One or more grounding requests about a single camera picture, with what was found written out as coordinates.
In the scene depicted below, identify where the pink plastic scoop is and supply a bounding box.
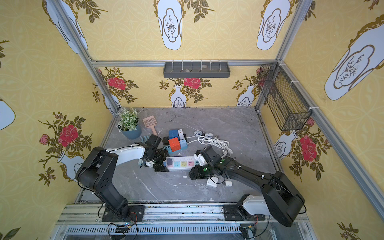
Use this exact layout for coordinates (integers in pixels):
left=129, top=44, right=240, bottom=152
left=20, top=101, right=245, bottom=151
left=143, top=116, right=158, bottom=136

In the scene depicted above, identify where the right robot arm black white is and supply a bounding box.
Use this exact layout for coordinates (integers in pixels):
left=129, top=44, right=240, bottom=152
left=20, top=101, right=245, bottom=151
left=189, top=146, right=305, bottom=227

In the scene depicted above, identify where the white power strip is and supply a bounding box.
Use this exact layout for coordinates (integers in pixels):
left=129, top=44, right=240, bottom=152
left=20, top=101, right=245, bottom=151
left=163, top=156, right=200, bottom=171

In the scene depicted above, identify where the white coiled power cable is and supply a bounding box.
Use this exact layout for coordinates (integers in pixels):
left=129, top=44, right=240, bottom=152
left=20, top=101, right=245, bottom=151
left=186, top=129, right=233, bottom=157

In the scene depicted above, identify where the white charger on cube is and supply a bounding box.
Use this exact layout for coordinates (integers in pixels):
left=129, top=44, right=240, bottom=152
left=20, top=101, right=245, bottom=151
left=178, top=129, right=185, bottom=140

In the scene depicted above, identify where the grey purple plug adapter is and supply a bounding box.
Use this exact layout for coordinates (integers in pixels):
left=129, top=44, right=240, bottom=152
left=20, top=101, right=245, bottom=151
left=167, top=158, right=174, bottom=168

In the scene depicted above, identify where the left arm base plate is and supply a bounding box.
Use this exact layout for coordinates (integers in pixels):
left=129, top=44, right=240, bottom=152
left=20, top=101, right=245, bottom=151
left=102, top=205, right=145, bottom=223

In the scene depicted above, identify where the potted green plant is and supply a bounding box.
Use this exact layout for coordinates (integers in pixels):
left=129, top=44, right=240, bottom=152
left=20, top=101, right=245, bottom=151
left=117, top=107, right=142, bottom=140

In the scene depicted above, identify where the blue cube socket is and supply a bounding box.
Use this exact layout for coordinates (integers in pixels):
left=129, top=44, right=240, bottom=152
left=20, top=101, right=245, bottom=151
left=169, top=130, right=179, bottom=139

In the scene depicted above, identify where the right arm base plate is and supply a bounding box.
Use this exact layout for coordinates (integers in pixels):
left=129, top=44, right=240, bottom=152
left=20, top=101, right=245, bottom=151
left=222, top=205, right=266, bottom=221

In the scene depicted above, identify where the red cube socket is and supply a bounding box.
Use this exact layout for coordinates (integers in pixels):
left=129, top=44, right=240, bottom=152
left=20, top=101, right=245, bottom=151
left=169, top=137, right=181, bottom=152

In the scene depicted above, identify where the light blue socket base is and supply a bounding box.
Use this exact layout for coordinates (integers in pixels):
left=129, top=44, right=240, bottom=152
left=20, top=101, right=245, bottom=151
left=165, top=140, right=188, bottom=154

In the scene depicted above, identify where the black wire mesh basket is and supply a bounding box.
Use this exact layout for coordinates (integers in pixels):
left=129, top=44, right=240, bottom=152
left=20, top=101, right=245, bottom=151
left=258, top=63, right=312, bottom=131

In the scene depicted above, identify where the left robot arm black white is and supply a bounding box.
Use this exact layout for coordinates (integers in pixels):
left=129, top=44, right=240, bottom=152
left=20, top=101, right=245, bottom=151
left=76, top=135, right=170, bottom=217

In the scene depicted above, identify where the grey wall shelf tray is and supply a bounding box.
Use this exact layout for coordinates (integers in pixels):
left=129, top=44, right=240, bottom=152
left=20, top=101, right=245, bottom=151
left=163, top=61, right=231, bottom=79

